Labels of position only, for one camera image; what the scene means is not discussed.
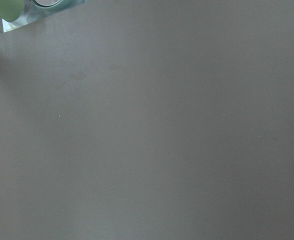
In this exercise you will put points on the green cup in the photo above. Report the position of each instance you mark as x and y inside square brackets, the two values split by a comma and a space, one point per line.
[11, 10]

